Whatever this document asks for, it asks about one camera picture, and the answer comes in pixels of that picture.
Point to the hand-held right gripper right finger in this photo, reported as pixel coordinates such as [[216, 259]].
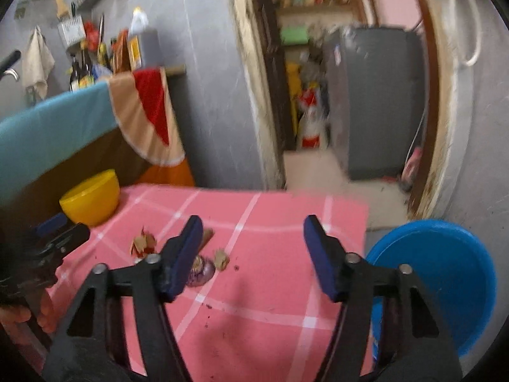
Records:
[[322, 258]]

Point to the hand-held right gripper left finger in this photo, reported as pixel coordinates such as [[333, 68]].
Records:
[[185, 258]]

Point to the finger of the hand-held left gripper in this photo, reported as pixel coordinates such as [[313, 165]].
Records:
[[67, 239], [51, 225]]

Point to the blue white wrapper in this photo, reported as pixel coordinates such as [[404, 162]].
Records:
[[204, 272]]

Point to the brown white wrapper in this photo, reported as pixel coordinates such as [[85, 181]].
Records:
[[220, 259]]

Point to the red orange wrapper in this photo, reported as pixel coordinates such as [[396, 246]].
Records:
[[143, 244]]

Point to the blue plastic bucket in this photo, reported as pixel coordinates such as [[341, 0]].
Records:
[[437, 278]]

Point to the person's left hand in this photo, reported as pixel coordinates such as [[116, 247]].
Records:
[[47, 318]]

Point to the yellow bowl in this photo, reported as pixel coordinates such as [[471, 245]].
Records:
[[91, 199]]

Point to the pink checked cloth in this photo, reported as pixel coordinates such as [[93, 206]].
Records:
[[258, 306]]

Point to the pink slipper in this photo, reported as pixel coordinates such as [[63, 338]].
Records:
[[411, 165]]

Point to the red white rice bag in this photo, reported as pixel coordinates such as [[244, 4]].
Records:
[[312, 123]]

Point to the black sauce bottle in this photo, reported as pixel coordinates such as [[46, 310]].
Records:
[[73, 74]]

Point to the tall dark sauce bottle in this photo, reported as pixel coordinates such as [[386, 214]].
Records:
[[85, 67]]

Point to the beige hanging towel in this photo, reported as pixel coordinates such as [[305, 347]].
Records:
[[37, 63]]

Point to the grey washing machine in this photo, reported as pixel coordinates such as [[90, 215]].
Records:
[[373, 103]]

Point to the yellow plastic object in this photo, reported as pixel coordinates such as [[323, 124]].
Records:
[[293, 95]]

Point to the black wok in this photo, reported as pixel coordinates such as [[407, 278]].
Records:
[[10, 61]]

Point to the orange snack packet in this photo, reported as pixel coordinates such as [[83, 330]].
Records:
[[122, 51]]

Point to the red mesh bag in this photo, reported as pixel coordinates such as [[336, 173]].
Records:
[[90, 34]]

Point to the white utensil holder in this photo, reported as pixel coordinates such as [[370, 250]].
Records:
[[71, 30]]

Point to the dark wooden door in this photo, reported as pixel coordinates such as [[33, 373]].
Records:
[[274, 67]]

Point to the large cooking oil bottle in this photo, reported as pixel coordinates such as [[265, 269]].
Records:
[[139, 43]]

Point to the knife sharpening steel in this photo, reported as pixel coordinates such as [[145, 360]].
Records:
[[101, 28]]

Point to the wooden spatula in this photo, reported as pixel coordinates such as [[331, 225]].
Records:
[[61, 6]]

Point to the green box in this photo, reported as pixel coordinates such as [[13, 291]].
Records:
[[294, 36]]

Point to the wooden door frame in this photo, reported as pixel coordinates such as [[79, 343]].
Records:
[[431, 107]]

